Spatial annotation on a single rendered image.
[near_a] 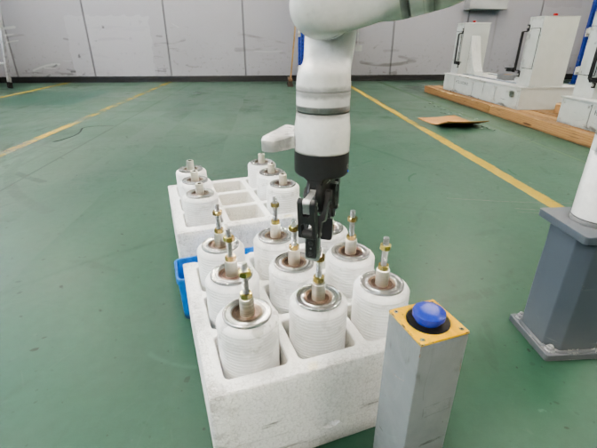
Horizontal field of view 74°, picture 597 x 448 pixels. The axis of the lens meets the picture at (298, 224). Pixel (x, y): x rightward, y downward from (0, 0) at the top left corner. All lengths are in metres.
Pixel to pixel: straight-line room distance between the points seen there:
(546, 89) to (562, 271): 3.22
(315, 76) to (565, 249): 0.65
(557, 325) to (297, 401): 0.60
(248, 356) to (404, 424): 0.23
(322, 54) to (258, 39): 6.43
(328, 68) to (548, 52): 3.61
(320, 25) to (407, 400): 0.46
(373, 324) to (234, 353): 0.23
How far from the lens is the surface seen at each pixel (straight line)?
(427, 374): 0.54
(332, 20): 0.48
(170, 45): 7.13
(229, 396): 0.62
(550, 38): 4.05
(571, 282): 0.98
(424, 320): 0.51
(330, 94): 0.50
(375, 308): 0.67
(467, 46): 5.26
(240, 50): 6.98
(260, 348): 0.61
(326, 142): 0.51
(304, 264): 0.74
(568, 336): 1.04
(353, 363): 0.66
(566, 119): 3.48
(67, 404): 0.94
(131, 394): 0.91
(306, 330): 0.64
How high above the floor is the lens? 0.63
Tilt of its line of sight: 25 degrees down
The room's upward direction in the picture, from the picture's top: straight up
